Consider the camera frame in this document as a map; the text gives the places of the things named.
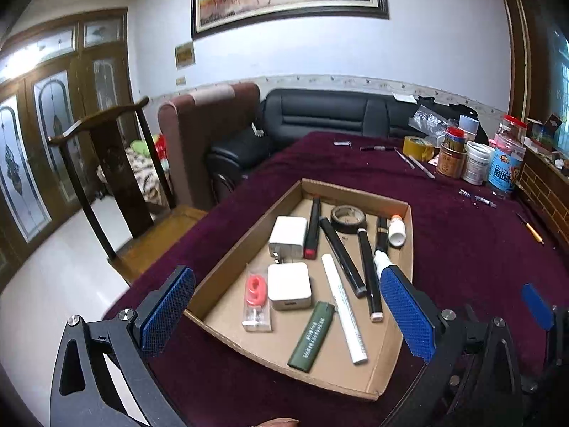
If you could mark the gold tape red blue lid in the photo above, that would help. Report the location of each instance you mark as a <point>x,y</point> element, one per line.
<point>455,139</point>

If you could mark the black slim pen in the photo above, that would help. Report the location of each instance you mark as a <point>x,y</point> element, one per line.
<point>369,269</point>

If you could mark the green lighter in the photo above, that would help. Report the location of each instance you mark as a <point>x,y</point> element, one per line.
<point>312,338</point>

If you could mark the yellow tape roll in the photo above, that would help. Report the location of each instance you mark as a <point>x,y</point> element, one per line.
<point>418,148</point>

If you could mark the red item plastic package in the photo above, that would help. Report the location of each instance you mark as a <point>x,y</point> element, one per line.
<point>256,310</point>

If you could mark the white cube charger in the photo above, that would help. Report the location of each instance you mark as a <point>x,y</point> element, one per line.
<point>289,286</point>

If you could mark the white thin pen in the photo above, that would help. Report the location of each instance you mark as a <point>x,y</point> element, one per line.
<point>405,159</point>

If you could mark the white power adapter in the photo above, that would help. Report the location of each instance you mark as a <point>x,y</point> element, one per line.
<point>287,238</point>

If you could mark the red lid clear jar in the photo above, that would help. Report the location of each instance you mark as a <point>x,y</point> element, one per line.
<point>512,128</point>

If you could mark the blue label clear jar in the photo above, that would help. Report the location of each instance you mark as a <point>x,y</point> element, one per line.
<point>506,164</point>

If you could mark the dark wooden chair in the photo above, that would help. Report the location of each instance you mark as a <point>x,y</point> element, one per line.
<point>151,236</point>

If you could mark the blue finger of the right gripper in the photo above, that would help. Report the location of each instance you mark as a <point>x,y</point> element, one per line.
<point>541,312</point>

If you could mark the brown armchair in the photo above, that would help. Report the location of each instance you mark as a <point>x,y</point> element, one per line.
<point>191,123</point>

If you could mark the yellow black pen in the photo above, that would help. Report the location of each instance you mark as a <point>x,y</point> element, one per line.
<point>538,238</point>

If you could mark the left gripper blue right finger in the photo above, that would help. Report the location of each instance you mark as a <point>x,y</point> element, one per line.
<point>470,375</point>

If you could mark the white plastic tub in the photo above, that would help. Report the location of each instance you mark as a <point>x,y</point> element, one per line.
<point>477,163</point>

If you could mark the white tube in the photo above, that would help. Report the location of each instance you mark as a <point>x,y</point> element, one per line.
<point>353,337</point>

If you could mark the black leather sofa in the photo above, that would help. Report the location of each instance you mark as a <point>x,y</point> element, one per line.
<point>287,115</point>

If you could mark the black marker red cap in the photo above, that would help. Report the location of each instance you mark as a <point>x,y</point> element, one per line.
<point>312,237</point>

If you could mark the black gold lipstick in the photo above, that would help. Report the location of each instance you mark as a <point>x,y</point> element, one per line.
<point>382,235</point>

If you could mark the wooden side cabinet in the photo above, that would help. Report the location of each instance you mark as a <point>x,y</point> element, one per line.
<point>547,190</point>

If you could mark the cardboard tray box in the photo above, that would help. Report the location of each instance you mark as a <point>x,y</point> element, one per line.
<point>217,306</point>

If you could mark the brown label jar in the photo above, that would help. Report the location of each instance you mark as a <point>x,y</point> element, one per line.
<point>450,162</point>

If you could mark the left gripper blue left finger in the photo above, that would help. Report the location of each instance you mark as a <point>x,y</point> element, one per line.
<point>83,392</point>

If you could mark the black marker grey cap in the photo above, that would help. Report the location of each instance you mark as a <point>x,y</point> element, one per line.
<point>346,263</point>

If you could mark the white small bottle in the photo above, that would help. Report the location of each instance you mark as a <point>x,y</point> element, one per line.
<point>397,231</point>

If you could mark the black tape roll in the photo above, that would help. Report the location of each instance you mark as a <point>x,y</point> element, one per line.
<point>348,219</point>

